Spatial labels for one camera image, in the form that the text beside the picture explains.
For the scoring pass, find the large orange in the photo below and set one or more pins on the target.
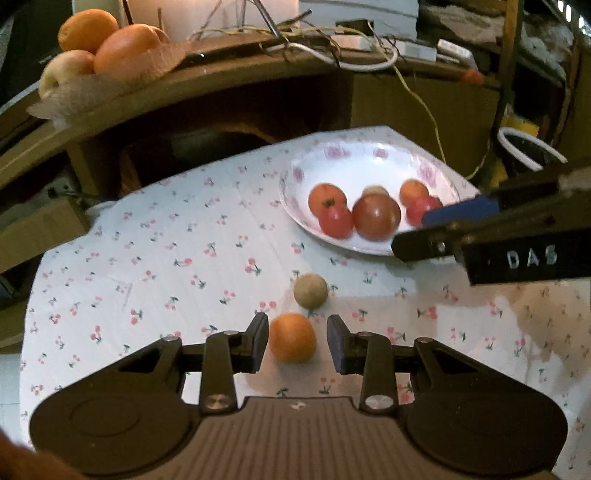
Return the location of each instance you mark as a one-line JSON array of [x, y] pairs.
[[129, 53], [87, 30]]

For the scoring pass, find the small tangerine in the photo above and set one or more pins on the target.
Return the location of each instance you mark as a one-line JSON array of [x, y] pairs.
[[412, 190]]

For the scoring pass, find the round brown fruit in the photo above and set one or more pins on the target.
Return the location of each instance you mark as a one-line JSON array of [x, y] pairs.
[[375, 189], [310, 290]]

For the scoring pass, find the large dark red tomato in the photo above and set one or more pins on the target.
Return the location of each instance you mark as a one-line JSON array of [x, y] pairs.
[[376, 217]]

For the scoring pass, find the white floral plate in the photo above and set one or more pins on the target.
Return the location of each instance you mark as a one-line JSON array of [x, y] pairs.
[[360, 170]]

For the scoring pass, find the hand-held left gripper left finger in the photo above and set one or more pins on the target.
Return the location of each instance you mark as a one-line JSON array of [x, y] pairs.
[[259, 341]]

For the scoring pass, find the woven fruit basket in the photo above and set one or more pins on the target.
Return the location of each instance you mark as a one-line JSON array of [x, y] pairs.
[[111, 85]]

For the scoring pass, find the small red tomato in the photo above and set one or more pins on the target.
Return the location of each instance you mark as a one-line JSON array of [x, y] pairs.
[[336, 221]]

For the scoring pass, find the white power strip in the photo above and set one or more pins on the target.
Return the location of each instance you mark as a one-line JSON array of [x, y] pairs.
[[415, 48]]

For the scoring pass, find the wooden television stand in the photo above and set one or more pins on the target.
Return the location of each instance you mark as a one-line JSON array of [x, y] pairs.
[[207, 106]]

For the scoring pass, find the white pillar candle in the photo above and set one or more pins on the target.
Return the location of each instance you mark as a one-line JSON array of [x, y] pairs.
[[212, 18]]

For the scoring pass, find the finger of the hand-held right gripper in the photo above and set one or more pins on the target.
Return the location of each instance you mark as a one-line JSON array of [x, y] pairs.
[[461, 210], [425, 244]]

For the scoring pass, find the cherry print tablecloth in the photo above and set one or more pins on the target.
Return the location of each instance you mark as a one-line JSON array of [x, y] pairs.
[[161, 258]]

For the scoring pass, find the small orange object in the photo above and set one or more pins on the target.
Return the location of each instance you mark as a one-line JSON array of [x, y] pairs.
[[473, 76]]

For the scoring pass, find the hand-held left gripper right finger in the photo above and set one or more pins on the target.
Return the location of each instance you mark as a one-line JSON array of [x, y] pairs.
[[336, 345]]

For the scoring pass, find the orange tomato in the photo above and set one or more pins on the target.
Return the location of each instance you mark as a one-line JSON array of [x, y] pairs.
[[325, 196]]

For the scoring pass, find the black basket with white rim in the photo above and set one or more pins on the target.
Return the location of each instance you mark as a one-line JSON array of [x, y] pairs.
[[531, 150]]

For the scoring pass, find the yellow apple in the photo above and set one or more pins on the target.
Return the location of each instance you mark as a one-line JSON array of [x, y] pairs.
[[64, 71]]

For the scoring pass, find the large tangerine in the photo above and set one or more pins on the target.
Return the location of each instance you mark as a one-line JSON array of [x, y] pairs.
[[292, 338]]

